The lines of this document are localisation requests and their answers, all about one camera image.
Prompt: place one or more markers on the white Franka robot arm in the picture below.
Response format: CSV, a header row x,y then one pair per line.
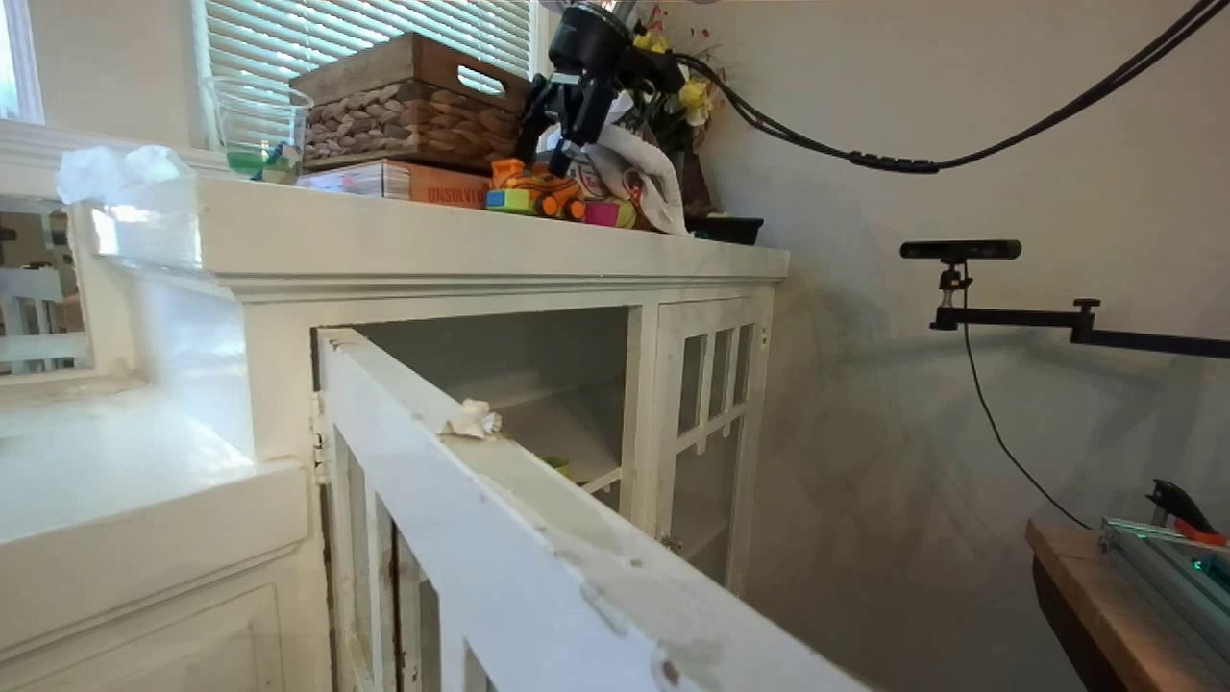
x,y
611,4

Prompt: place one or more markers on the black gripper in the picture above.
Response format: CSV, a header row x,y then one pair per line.
x,y
594,51

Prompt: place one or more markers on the orange Unsolved Case Files box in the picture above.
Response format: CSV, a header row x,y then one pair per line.
x,y
410,183

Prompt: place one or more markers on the clear glass bowl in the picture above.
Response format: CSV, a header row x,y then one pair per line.
x,y
256,137

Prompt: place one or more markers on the brown wooden table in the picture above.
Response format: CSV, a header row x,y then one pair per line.
x,y
1090,615

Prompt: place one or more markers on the black stereo camera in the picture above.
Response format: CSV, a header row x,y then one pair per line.
x,y
963,249

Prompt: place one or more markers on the pink yellow plastic toy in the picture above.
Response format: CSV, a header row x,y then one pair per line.
x,y
601,213

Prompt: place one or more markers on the white framed window pane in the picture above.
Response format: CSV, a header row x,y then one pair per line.
x,y
41,291

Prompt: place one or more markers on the black red tool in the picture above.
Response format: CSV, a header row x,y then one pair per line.
x,y
1182,505

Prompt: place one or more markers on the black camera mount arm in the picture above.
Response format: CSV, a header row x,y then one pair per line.
x,y
1102,333

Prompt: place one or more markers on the black shallow dish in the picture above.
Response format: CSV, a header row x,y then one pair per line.
x,y
722,229

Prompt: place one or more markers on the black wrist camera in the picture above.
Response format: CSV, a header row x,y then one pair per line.
x,y
653,69

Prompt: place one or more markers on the orange tiger toy car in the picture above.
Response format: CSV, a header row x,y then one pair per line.
x,y
524,186

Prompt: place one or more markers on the white window blinds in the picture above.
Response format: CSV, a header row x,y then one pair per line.
x,y
357,31

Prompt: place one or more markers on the brown wicker basket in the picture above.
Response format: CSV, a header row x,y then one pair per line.
x,y
416,110

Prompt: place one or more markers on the white crumpled wad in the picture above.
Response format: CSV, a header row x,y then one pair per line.
x,y
474,416

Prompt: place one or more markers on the white built-in cabinet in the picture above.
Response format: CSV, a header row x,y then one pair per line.
x,y
511,255

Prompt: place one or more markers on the dark flower vase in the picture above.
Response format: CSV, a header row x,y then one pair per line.
x,y
694,174

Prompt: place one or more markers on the teal tray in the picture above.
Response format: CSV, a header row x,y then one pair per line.
x,y
1185,570

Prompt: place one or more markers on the yellow flower bouquet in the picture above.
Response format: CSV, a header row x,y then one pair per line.
x,y
694,96

